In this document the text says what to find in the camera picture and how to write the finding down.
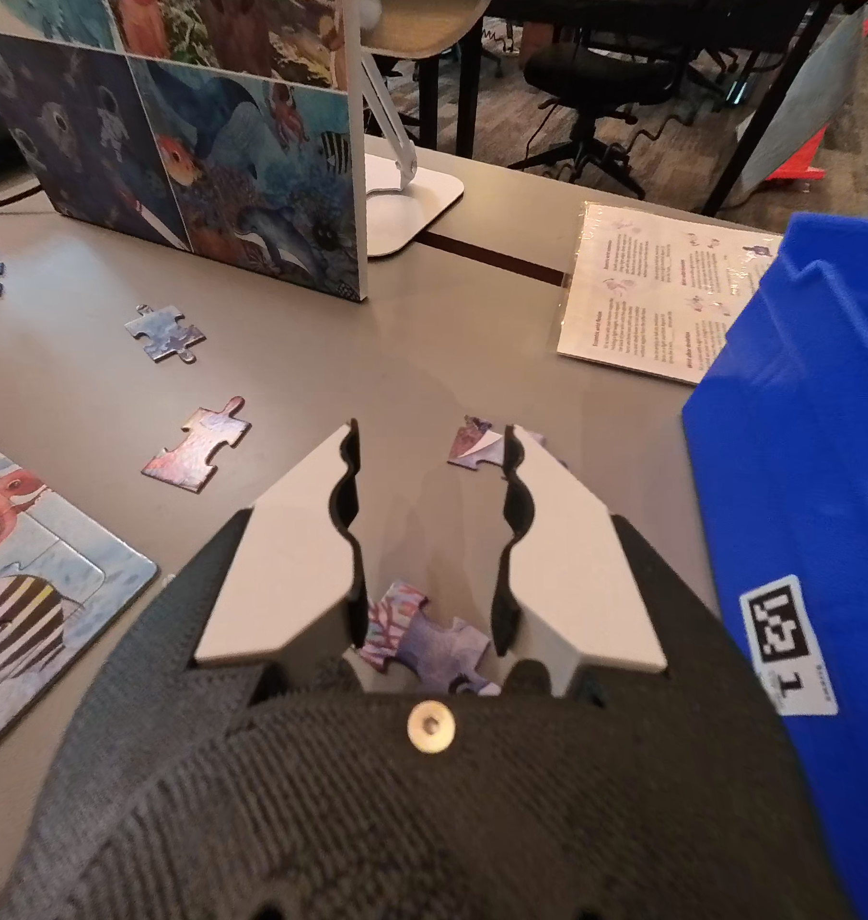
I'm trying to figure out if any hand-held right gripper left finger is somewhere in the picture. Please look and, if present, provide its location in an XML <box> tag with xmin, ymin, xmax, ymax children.
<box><xmin>194</xmin><ymin>419</ymin><xmax>371</xmax><ymax>669</ymax></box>

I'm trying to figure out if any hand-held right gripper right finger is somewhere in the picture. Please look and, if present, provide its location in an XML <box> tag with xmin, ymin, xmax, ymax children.
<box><xmin>491</xmin><ymin>423</ymin><xmax>669</xmax><ymax>700</ymax></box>

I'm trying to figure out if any red coral puzzle piece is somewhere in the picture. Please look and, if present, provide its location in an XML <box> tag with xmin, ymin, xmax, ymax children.
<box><xmin>141</xmin><ymin>395</ymin><xmax>252</xmax><ymax>495</ymax></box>

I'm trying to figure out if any pink coral puzzle piece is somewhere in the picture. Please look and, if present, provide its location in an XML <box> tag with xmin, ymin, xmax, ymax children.
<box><xmin>360</xmin><ymin>581</ymin><xmax>503</xmax><ymax>697</ymax></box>

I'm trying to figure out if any sea animal jigsaw puzzle board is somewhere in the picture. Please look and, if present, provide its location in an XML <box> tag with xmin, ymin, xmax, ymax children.
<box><xmin>0</xmin><ymin>431</ymin><xmax>160</xmax><ymax>764</ymax></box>

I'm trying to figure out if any purple white puzzle piece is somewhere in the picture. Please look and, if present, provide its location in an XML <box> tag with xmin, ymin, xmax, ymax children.
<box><xmin>448</xmin><ymin>414</ymin><xmax>571</xmax><ymax>475</ymax></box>

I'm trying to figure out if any blue plastic bin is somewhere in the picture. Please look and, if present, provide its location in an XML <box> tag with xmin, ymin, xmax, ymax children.
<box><xmin>682</xmin><ymin>212</ymin><xmax>868</xmax><ymax>920</ymax></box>

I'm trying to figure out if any row of loose jigsaw pieces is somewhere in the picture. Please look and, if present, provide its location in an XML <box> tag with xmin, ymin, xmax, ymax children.
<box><xmin>0</xmin><ymin>236</ymin><xmax>208</xmax><ymax>365</ymax></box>

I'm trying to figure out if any instruction sheet in clear sleeve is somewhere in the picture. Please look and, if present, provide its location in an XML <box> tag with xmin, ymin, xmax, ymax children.
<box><xmin>556</xmin><ymin>201</ymin><xmax>785</xmax><ymax>387</ymax></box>

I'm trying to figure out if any white stand with flat base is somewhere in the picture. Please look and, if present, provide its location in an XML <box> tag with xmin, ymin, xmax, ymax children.
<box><xmin>360</xmin><ymin>54</ymin><xmax>465</xmax><ymax>258</ymax></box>

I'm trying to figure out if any illustrated puzzle box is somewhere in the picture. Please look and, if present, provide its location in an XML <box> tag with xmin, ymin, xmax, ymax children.
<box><xmin>0</xmin><ymin>0</ymin><xmax>370</xmax><ymax>301</ymax></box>

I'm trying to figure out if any red object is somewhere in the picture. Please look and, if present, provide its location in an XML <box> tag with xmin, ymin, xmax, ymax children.
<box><xmin>764</xmin><ymin>126</ymin><xmax>828</xmax><ymax>184</ymax></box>

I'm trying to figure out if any wooden desk with black legs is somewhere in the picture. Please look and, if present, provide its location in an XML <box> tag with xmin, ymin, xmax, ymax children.
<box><xmin>700</xmin><ymin>0</ymin><xmax>837</xmax><ymax>217</ymax></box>

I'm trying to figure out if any black office chair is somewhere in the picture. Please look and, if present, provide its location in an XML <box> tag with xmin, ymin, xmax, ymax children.
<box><xmin>509</xmin><ymin>39</ymin><xmax>694</xmax><ymax>202</ymax></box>

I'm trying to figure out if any grey leaning panel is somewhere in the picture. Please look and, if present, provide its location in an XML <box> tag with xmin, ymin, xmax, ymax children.
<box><xmin>736</xmin><ymin>7</ymin><xmax>868</xmax><ymax>191</ymax></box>

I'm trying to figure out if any tan side table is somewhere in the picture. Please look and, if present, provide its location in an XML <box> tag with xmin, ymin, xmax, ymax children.
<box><xmin>360</xmin><ymin>0</ymin><xmax>494</xmax><ymax>155</ymax></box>

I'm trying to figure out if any black braided cable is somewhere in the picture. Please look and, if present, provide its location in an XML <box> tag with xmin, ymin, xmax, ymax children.
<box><xmin>0</xmin><ymin>178</ymin><xmax>46</xmax><ymax>215</ymax></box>

